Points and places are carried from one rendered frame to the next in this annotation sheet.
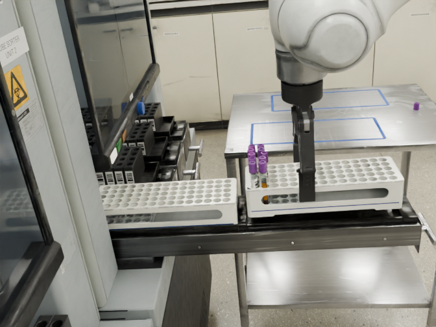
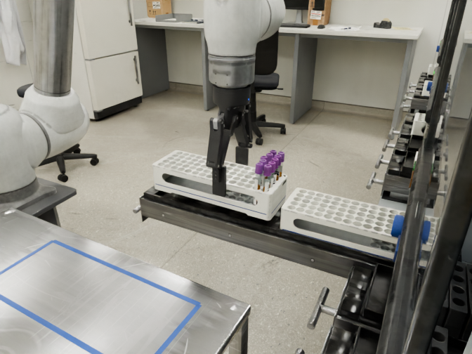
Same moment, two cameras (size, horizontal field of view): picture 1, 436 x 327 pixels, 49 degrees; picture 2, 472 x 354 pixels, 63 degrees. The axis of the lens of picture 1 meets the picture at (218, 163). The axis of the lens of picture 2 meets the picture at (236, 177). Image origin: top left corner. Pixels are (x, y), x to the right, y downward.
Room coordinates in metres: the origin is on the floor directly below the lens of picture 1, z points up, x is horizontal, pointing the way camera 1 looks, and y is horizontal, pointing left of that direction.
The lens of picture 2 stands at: (1.53, 0.12, 1.26)
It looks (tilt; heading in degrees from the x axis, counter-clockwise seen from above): 27 degrees down; 202
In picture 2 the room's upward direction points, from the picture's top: straight up
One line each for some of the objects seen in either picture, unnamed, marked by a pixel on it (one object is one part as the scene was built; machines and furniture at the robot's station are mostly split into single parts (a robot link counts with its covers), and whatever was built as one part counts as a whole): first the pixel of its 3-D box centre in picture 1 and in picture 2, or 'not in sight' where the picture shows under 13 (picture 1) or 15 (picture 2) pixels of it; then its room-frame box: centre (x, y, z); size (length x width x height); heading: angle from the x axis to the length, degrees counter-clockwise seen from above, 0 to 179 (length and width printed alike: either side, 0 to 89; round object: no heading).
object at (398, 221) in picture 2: (141, 108); (397, 225); (1.06, 0.17, 0.98); 0.03 x 0.01 x 0.03; 175
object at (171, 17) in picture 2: not in sight; (174, 17); (-2.40, -2.16, 0.93); 0.35 x 0.26 x 0.06; 179
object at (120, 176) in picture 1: (125, 168); not in sight; (1.02, 0.22, 0.85); 0.12 x 0.02 x 0.06; 175
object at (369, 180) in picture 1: (320, 186); (218, 182); (0.83, -0.20, 0.86); 0.30 x 0.10 x 0.06; 85
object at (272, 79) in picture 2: not in sight; (255, 77); (-1.71, -0.98, 0.52); 0.64 x 0.60 x 1.05; 15
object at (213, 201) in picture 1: (165, 206); (359, 227); (0.85, 0.12, 0.83); 0.30 x 0.10 x 0.06; 85
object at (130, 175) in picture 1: (134, 167); not in sight; (1.01, 0.20, 0.85); 0.12 x 0.02 x 0.06; 175
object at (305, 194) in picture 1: (306, 185); (241, 161); (0.78, -0.16, 0.90); 0.03 x 0.01 x 0.07; 85
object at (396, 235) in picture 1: (254, 223); (272, 227); (0.84, -0.06, 0.78); 0.73 x 0.14 x 0.09; 85
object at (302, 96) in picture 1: (302, 102); (231, 106); (0.83, -0.17, 1.04); 0.08 x 0.07 x 0.09; 175
